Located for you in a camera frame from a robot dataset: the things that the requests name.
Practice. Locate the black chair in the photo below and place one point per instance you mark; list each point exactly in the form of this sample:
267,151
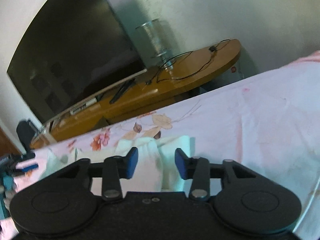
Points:
25,133

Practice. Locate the black curved television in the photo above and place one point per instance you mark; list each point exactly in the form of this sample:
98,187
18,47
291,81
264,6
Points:
67,47

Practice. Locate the wooden television stand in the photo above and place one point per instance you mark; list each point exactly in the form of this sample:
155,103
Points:
155,93

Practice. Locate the pink floral bed sheet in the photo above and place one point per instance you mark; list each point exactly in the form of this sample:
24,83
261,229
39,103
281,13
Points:
250,125

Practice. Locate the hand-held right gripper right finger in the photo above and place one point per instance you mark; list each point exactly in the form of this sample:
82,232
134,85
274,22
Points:
181,163

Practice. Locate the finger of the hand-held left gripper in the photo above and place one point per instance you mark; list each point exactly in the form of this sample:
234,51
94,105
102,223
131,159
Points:
28,166

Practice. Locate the white knitted sweater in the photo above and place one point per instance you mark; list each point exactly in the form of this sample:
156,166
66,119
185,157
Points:
147,165

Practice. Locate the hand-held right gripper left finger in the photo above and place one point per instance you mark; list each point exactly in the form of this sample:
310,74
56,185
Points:
132,163

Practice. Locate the silver set-top box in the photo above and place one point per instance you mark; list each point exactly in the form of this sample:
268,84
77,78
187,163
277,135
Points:
83,105

